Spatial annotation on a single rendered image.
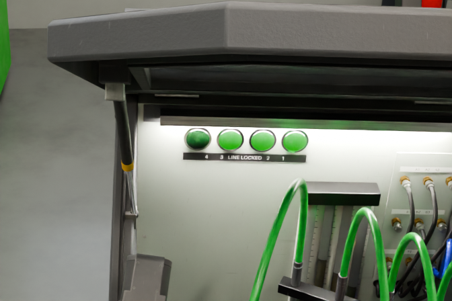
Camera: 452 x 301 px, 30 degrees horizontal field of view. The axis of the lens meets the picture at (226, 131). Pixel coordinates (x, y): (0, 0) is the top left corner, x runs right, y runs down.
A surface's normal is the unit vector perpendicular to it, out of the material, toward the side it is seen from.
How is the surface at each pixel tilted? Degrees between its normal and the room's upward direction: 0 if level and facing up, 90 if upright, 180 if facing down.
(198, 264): 90
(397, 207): 90
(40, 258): 0
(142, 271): 35
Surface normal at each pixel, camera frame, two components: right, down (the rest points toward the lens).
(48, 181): 0.06, -0.86
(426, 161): 0.05, 0.51
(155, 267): 0.13, -0.40
